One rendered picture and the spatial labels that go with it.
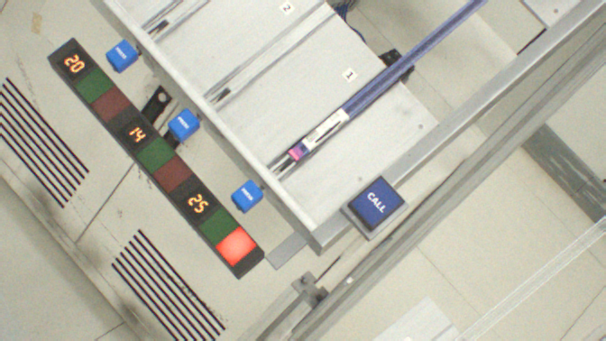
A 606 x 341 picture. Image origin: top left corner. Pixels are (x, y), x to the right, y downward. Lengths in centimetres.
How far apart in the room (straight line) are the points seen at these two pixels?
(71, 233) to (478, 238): 121
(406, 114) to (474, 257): 149
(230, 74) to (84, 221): 68
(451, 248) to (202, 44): 151
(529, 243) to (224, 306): 135
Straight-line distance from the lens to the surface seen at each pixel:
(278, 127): 131
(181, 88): 130
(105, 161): 187
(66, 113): 190
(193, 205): 130
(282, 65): 133
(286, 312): 136
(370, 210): 125
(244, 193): 128
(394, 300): 250
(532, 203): 315
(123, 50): 133
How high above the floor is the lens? 148
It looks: 35 degrees down
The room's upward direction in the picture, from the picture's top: 41 degrees clockwise
